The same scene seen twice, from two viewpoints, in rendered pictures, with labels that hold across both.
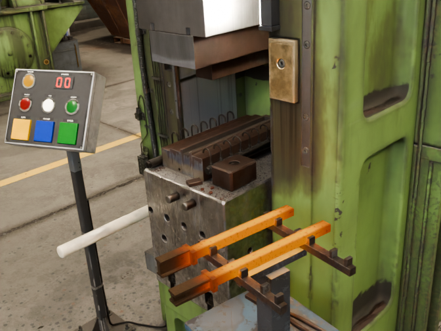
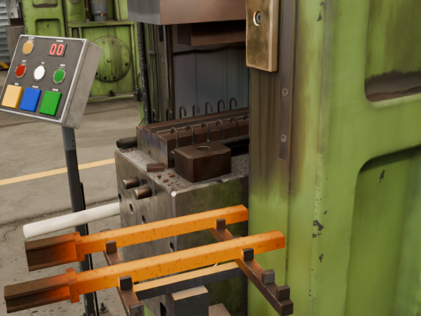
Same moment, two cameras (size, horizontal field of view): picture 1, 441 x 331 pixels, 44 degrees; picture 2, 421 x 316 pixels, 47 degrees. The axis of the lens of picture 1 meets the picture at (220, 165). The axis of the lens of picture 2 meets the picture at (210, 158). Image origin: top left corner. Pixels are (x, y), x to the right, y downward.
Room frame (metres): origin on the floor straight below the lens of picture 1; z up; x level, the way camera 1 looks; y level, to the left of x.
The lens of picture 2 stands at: (0.42, -0.32, 1.36)
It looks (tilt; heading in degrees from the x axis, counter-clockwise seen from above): 20 degrees down; 13
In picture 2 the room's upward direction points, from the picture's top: 1 degrees counter-clockwise
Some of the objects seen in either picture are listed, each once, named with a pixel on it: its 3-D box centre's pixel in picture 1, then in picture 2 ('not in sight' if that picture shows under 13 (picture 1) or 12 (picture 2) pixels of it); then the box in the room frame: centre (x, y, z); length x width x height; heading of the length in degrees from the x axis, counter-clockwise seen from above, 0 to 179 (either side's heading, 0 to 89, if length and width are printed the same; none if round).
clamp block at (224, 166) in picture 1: (234, 172); (203, 160); (1.52, -0.04, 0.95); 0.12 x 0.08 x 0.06; 134
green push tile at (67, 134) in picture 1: (68, 133); (51, 103); (1.80, 0.52, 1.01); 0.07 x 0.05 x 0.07; 69
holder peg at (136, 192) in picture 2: (188, 205); (142, 193); (1.47, 0.10, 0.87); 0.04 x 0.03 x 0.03; 134
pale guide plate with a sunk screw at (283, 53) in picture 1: (283, 70); (261, 27); (1.47, -0.19, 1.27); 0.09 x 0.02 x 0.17; 44
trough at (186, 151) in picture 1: (231, 134); (221, 120); (1.73, -0.04, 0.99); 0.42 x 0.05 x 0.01; 134
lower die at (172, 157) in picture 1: (227, 142); (217, 130); (1.75, -0.03, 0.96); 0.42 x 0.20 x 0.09; 134
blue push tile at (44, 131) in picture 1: (44, 131); (31, 100); (1.83, 0.62, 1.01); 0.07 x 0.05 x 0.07; 69
